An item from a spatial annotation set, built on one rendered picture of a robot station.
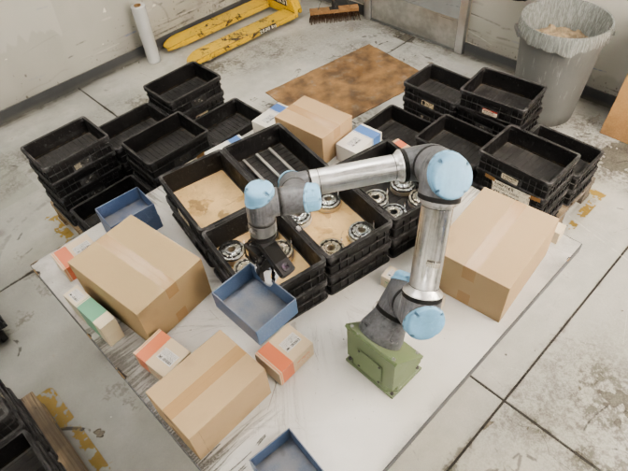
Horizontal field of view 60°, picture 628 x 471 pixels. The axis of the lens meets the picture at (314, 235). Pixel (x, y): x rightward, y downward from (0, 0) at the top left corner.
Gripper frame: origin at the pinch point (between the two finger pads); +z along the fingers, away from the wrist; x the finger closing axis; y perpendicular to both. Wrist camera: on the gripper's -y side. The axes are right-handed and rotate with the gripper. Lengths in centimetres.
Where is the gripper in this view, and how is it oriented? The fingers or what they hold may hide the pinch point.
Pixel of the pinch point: (272, 283)
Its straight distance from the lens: 159.4
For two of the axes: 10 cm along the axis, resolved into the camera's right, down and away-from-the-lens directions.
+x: -7.3, 4.9, -4.8
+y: -6.9, -5.1, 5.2
